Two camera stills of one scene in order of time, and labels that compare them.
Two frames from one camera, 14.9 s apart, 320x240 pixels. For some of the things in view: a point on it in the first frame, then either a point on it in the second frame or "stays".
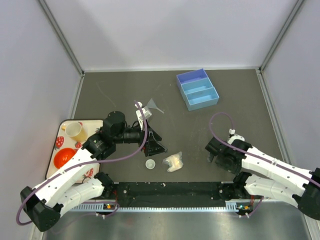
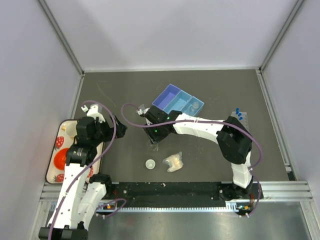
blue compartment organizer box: [196, 89] -> [172, 98]
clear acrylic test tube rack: [210, 158] -> [244, 121]
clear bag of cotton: [175, 162] stays
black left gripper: [153, 147] -> [110, 130]
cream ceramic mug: [75, 131] stays
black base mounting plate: [175, 194] stays
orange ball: [62, 156] stays
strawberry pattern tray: [63, 141] stays
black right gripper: [212, 154] -> [153, 138]
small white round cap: [150, 164] stays
